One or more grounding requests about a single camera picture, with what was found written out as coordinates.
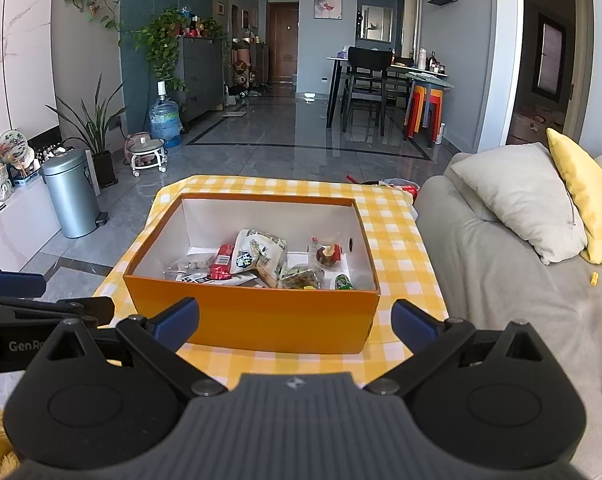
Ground clear tray white balls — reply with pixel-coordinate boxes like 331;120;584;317
163;252;214;282

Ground red barcode snack bar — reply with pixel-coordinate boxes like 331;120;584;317
210;244;234;281

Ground green snack stick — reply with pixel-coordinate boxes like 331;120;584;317
334;274;354;290

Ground white printed snack bag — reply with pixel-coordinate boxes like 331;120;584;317
230;229;288;288

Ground clear pastry snack bag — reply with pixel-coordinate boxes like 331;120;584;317
308;237;342;270

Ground clear nut snack bag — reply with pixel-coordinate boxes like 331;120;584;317
279;264;325;289

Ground white breadstick snack packet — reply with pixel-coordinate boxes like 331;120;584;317
174;272;258;286

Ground white tv cabinet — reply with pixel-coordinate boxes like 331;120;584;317
0;177;60;271

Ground yellow checkered tablecloth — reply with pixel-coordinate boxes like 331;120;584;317
96;176;447;388

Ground grey sofa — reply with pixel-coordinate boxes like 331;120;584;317
416;170;602;479

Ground orange cardboard box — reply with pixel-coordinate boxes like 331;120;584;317
123;193;380;354

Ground silver pedal trash can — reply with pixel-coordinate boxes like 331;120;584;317
42;150;109;240

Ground potted green plant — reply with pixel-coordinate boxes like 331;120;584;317
47;76;126;188

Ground snack basket behind table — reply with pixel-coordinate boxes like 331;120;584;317
345;174;420;200

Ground white rolling stool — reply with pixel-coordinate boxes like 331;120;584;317
124;132;167;178

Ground beige cushion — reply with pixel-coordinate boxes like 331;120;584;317
450;143;586;264

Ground blue water jug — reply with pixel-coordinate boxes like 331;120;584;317
149;81;182;148

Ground yellow cushion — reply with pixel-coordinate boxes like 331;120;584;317
546;128;602;264

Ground orange red stacked stools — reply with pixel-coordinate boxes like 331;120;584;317
405;84;444;144

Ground dark grey sideboard cabinet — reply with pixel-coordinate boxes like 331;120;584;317
175;37;224;124

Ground trailing ivy plant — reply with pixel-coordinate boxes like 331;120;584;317
130;6;187;92

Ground black dining chair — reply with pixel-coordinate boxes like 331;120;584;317
341;47;393;136

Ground dark dining table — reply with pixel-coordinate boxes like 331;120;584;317
324;55;456;134

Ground framed wall picture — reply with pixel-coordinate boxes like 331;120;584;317
314;0;342;20

